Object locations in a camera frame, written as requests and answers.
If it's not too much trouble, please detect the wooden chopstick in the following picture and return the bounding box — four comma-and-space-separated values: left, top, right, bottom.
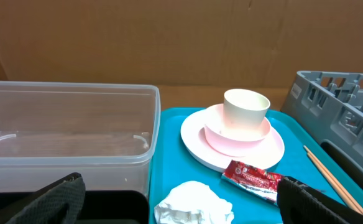
307, 152, 363, 215
303, 145, 363, 220

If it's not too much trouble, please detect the black plastic tray bin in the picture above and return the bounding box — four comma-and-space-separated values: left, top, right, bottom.
0, 190, 149, 224

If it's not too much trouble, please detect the teal serving tray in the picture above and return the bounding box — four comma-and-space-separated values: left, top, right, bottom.
149, 108, 363, 223

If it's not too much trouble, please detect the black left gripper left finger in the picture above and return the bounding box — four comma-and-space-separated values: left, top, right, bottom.
0, 172, 86, 224

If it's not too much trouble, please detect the clear plastic waste bin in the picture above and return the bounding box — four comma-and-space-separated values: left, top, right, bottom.
0, 81, 161, 195

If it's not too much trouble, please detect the red snack wrapper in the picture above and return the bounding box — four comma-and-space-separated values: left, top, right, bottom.
222, 160, 283, 206

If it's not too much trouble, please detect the cream cup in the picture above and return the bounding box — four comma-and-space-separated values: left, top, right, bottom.
223, 88, 271, 131

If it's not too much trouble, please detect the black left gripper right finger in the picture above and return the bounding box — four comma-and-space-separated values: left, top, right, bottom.
277, 176, 363, 224

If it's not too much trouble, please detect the grey dishwasher rack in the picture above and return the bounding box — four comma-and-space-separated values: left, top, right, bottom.
281, 71, 363, 190

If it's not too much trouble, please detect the white round plate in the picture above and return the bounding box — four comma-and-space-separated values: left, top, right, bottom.
181, 110, 285, 172

